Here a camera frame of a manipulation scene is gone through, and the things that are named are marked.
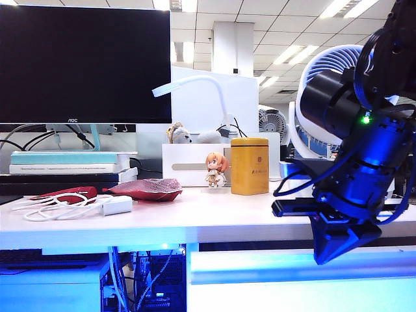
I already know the orange-haired anime figurine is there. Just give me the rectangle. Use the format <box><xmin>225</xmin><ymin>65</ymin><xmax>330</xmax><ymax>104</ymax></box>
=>
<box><xmin>203</xmin><ymin>152</ymin><xmax>231</xmax><ymax>189</ymax></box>

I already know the black plug cable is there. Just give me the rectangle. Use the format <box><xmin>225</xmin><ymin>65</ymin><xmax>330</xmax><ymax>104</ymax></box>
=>
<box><xmin>216</xmin><ymin>116</ymin><xmax>250</xmax><ymax>138</ymax></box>

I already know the teal book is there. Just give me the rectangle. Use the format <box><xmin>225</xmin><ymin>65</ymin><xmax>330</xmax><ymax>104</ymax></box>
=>
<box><xmin>9</xmin><ymin>153</ymin><xmax>118</xmax><ymax>165</ymax></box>

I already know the white storage box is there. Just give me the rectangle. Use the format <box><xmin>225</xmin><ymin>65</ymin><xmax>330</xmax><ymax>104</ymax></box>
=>
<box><xmin>259</xmin><ymin>132</ymin><xmax>281</xmax><ymax>179</ymax></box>

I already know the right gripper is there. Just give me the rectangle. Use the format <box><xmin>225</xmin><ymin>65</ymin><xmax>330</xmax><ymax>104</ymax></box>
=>
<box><xmin>272</xmin><ymin>122</ymin><xmax>415</xmax><ymax>266</ymax></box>

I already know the white round desk fan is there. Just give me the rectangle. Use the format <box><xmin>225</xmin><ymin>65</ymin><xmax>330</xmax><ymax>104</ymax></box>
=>
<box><xmin>287</xmin><ymin>44</ymin><xmax>396</xmax><ymax>170</ymax></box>

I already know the black AOC computer monitor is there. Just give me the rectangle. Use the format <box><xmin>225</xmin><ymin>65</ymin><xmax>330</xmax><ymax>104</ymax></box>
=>
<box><xmin>0</xmin><ymin>5</ymin><xmax>172</xmax><ymax>125</ymax></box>

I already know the white partition panel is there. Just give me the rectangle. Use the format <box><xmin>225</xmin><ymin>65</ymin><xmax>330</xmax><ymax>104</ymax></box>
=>
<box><xmin>171</xmin><ymin>66</ymin><xmax>259</xmax><ymax>134</ymax></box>

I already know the black monitor cable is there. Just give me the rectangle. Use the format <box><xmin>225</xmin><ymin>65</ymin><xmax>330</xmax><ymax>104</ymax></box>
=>
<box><xmin>64</xmin><ymin>123</ymin><xmax>98</xmax><ymax>151</ymax></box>

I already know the pale hanging cable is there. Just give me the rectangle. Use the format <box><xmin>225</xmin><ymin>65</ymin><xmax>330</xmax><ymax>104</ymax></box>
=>
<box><xmin>107</xmin><ymin>246</ymin><xmax>130</xmax><ymax>312</ymax></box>

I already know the beige plush toy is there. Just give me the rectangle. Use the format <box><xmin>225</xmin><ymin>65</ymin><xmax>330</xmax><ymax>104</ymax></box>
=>
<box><xmin>166</xmin><ymin>122</ymin><xmax>193</xmax><ymax>145</ymax></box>

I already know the red flat case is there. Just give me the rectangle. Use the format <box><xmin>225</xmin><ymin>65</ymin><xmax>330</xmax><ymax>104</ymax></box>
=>
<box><xmin>29</xmin><ymin>186</ymin><xmax>98</xmax><ymax>205</ymax></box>

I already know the grey round plush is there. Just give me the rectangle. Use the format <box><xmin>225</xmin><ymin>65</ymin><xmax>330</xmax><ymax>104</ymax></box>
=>
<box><xmin>196</xmin><ymin>130</ymin><xmax>225</xmax><ymax>145</ymax></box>

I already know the small white background fan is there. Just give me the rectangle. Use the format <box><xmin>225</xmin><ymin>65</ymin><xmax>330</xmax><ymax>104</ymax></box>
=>
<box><xmin>258</xmin><ymin>108</ymin><xmax>289</xmax><ymax>146</ymax></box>

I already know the black under-desk tray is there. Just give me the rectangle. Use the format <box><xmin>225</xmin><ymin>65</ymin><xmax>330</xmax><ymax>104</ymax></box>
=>
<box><xmin>0</xmin><ymin>248</ymin><xmax>44</xmax><ymax>264</ymax></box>

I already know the black computer tower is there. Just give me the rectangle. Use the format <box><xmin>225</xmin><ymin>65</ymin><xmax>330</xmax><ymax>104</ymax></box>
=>
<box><xmin>129</xmin><ymin>249</ymin><xmax>187</xmax><ymax>312</ymax></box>

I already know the white power adapter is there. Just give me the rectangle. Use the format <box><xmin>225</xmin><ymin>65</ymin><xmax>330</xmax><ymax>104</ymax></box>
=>
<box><xmin>101</xmin><ymin>196</ymin><xmax>134</xmax><ymax>216</ymax></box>

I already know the white tissue box organizer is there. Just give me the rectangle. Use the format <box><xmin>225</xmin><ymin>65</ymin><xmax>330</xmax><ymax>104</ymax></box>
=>
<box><xmin>161</xmin><ymin>143</ymin><xmax>233</xmax><ymax>188</ymax></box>

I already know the white desk drawer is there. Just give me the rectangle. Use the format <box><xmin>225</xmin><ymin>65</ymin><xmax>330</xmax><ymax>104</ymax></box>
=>
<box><xmin>188</xmin><ymin>244</ymin><xmax>416</xmax><ymax>312</ymax></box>

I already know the white flexible desk lamp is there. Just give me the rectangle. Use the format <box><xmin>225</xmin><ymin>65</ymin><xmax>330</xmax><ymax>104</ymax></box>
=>
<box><xmin>151</xmin><ymin>75</ymin><xmax>235</xmax><ymax>137</ymax></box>

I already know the yellow tea tin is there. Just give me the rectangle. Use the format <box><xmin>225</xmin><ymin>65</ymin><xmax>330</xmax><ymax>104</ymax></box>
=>
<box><xmin>229</xmin><ymin>137</ymin><xmax>270</xmax><ymax>196</ymax></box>

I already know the white charging cable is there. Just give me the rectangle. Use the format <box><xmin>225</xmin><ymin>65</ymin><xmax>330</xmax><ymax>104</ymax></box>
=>
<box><xmin>11</xmin><ymin>193</ymin><xmax>112</xmax><ymax>223</ymax></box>

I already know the small white box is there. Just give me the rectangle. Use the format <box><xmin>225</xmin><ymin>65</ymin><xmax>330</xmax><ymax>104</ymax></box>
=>
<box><xmin>117</xmin><ymin>167</ymin><xmax>138</xmax><ymax>183</ymax></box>

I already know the white low cabinet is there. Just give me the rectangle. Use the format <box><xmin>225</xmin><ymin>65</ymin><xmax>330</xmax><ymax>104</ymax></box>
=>
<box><xmin>0</xmin><ymin>259</ymin><xmax>112</xmax><ymax>312</ymax></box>

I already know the white book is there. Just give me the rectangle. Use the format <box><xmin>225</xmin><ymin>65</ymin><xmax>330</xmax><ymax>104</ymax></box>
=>
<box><xmin>8</xmin><ymin>164</ymin><xmax>118</xmax><ymax>175</ymax></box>

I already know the teal monitor stand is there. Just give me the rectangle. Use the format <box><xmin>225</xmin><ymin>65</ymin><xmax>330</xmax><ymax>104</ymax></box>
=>
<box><xmin>45</xmin><ymin>123</ymin><xmax>118</xmax><ymax>153</ymax></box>

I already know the black flat box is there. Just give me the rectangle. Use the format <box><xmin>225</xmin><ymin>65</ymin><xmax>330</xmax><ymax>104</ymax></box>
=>
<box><xmin>0</xmin><ymin>173</ymin><xmax>120</xmax><ymax>197</ymax></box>

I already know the red patterned pouch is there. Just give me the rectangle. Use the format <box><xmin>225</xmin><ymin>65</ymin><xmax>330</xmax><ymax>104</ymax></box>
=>
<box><xmin>101</xmin><ymin>178</ymin><xmax>183</xmax><ymax>203</ymax></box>

